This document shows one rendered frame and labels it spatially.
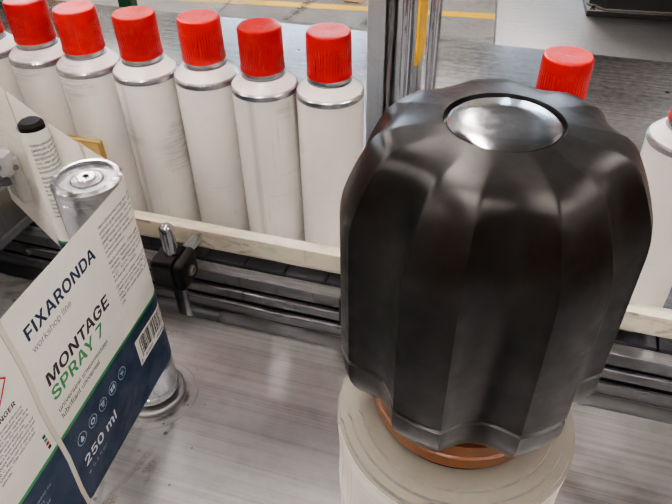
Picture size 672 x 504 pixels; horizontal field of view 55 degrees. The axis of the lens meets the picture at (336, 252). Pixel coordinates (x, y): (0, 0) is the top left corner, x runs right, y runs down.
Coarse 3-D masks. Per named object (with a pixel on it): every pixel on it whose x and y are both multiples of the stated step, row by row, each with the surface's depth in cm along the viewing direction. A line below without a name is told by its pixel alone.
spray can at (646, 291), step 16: (656, 128) 42; (656, 144) 41; (656, 160) 42; (656, 176) 42; (656, 192) 43; (656, 208) 43; (656, 224) 44; (656, 240) 45; (656, 256) 45; (656, 272) 46; (640, 288) 47; (656, 288) 47; (656, 304) 48
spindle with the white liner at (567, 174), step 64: (384, 128) 16; (448, 128) 16; (512, 128) 15; (576, 128) 15; (384, 192) 15; (448, 192) 14; (512, 192) 14; (576, 192) 14; (640, 192) 15; (384, 256) 16; (448, 256) 14; (512, 256) 14; (576, 256) 14; (640, 256) 16; (384, 320) 17; (448, 320) 15; (512, 320) 15; (576, 320) 15; (384, 384) 19; (448, 384) 16; (512, 384) 16; (576, 384) 17; (384, 448) 22; (448, 448) 20; (512, 448) 18
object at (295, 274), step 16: (32, 224) 63; (144, 240) 60; (160, 240) 60; (208, 256) 58; (224, 256) 58; (240, 256) 58; (272, 272) 57; (288, 272) 56; (304, 272) 56; (320, 272) 56; (624, 336) 50; (640, 336) 50; (656, 336) 51
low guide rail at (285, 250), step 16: (144, 224) 57; (176, 224) 56; (192, 224) 56; (208, 224) 56; (176, 240) 57; (208, 240) 56; (224, 240) 56; (240, 240) 55; (256, 240) 54; (272, 240) 54; (288, 240) 54; (256, 256) 56; (272, 256) 55; (288, 256) 54; (304, 256) 54; (320, 256) 53; (336, 256) 53; (336, 272) 54; (640, 304) 48; (624, 320) 48; (640, 320) 47; (656, 320) 47
